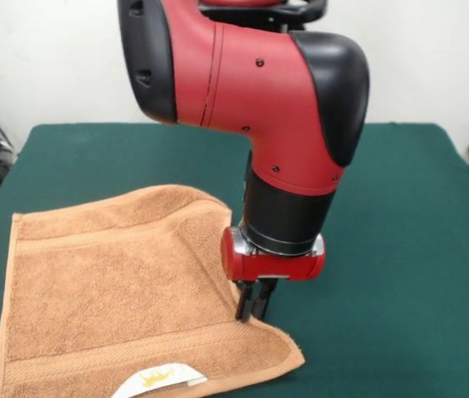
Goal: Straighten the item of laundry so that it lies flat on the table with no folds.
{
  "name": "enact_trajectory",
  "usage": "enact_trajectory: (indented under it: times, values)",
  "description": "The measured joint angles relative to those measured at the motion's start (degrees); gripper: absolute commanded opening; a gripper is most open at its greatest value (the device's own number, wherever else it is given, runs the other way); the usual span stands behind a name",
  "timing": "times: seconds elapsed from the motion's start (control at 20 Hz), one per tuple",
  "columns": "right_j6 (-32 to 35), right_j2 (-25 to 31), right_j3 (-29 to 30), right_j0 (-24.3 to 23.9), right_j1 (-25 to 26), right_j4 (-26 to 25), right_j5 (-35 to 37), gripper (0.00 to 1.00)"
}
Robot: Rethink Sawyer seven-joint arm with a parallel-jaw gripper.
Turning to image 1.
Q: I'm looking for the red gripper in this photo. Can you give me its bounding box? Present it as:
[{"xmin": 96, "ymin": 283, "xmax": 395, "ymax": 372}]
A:
[{"xmin": 220, "ymin": 226, "xmax": 326, "ymax": 323}]

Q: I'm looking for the tan terry towel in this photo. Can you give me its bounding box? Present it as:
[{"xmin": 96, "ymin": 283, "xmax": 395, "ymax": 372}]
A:
[{"xmin": 0, "ymin": 183, "xmax": 307, "ymax": 398}]

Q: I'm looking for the dark green table cloth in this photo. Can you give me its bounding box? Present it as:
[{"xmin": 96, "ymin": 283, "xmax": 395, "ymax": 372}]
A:
[{"xmin": 0, "ymin": 121, "xmax": 469, "ymax": 398}]

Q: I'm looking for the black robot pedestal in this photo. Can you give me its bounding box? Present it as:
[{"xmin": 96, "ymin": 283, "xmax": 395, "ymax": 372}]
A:
[{"xmin": 196, "ymin": 0, "xmax": 328, "ymax": 33}]

